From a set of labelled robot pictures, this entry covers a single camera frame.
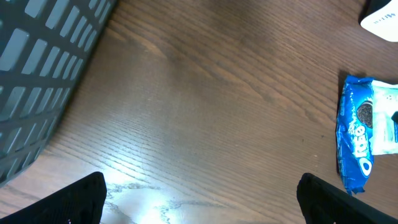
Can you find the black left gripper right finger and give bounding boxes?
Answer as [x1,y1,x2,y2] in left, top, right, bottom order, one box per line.
[297,173,397,224]

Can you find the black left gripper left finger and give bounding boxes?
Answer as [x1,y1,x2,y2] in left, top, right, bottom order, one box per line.
[1,172,107,224]

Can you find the blue snack bar wrapper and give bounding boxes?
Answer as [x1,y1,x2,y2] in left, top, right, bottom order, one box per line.
[336,75,374,195]

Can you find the teal packet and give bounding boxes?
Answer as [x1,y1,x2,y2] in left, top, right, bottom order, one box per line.
[371,80,397,156]

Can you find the white barcode scanner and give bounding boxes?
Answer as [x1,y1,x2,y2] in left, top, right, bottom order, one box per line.
[359,0,397,42]

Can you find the dark grey plastic basket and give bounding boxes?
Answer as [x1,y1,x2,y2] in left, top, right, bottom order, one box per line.
[1,0,116,185]

